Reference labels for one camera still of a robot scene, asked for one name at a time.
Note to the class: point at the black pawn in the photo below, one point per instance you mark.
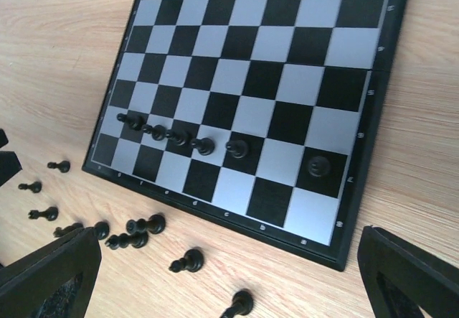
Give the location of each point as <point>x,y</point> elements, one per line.
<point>237,148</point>
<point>178,137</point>
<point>204,146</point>

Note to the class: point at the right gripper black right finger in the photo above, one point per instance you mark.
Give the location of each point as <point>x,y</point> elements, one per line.
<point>402,280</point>

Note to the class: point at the black and white chessboard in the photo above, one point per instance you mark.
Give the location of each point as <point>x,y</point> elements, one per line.
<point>292,78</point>

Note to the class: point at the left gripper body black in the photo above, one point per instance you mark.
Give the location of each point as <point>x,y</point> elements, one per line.
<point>9,166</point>

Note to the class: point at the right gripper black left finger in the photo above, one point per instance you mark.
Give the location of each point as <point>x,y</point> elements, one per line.
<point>56,280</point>

